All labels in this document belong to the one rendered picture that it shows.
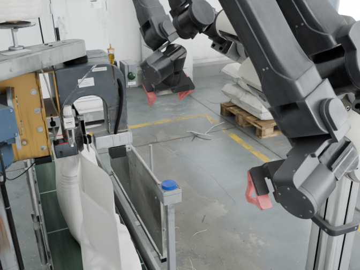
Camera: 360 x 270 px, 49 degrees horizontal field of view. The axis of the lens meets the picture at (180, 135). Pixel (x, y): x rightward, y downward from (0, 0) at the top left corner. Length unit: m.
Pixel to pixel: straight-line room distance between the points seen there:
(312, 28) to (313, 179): 0.21
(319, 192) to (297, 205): 0.03
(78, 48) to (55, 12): 2.70
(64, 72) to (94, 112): 3.05
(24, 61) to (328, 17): 0.93
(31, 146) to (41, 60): 0.34
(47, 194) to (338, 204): 1.80
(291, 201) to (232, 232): 2.20
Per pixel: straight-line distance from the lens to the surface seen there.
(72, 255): 2.05
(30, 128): 1.48
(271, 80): 0.53
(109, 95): 1.48
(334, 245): 1.30
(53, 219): 2.32
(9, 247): 1.78
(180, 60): 1.03
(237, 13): 0.52
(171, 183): 1.59
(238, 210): 2.94
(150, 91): 1.11
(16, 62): 1.27
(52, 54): 1.36
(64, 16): 4.16
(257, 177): 0.65
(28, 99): 1.44
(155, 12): 1.05
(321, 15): 0.60
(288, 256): 2.61
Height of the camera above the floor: 1.67
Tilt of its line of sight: 24 degrees down
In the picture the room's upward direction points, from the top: 1 degrees counter-clockwise
